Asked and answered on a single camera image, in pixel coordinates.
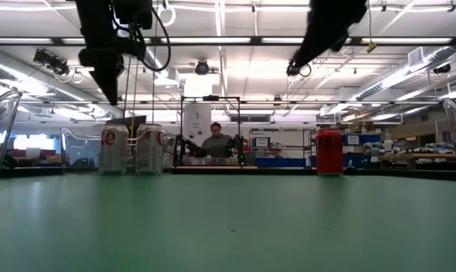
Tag black crossbar with light strips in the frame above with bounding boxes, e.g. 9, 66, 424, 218
0, 36, 456, 48

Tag black camera on bracket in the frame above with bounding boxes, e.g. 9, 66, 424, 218
32, 48, 71, 76

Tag wooden workbench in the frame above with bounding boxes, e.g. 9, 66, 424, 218
377, 152, 456, 160

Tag white cylindrical tank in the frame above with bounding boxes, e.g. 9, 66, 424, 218
183, 102, 213, 147

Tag silver ventilation duct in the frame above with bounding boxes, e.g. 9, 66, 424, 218
354, 45, 456, 102

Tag white metal shelf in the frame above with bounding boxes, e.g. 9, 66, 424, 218
249, 127, 314, 168

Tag black camera with looped cable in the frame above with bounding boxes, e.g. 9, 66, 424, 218
286, 60, 313, 79

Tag white plastic bottle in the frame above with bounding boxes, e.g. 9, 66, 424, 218
383, 130, 395, 156

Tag white cable loop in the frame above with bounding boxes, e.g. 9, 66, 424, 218
157, 0, 177, 28

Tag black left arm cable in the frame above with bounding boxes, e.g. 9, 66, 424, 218
137, 6, 173, 73

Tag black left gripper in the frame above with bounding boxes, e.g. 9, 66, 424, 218
78, 21, 146, 107

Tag blue bin shelving unit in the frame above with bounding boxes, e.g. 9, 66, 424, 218
341, 133, 383, 170

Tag black hanging cable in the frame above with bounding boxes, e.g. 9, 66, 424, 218
122, 56, 133, 114

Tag blue storage crates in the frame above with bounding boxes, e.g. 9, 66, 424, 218
254, 156, 309, 168

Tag round black camera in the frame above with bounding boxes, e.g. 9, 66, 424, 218
195, 59, 211, 76

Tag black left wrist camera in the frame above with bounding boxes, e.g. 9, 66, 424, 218
112, 0, 154, 31

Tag silver Diet Coke soda can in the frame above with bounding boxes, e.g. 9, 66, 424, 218
98, 123, 130, 175
134, 123, 165, 175

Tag black robot station frame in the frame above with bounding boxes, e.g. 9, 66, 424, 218
180, 94, 242, 169

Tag red Coca-Cola soda can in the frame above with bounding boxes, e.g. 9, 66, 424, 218
315, 127, 344, 177

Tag black aluminium table frame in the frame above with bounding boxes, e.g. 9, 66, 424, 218
0, 165, 456, 181

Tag black computer monitor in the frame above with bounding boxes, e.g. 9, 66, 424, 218
106, 115, 147, 131

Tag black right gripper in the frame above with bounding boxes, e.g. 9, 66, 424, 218
290, 0, 368, 68

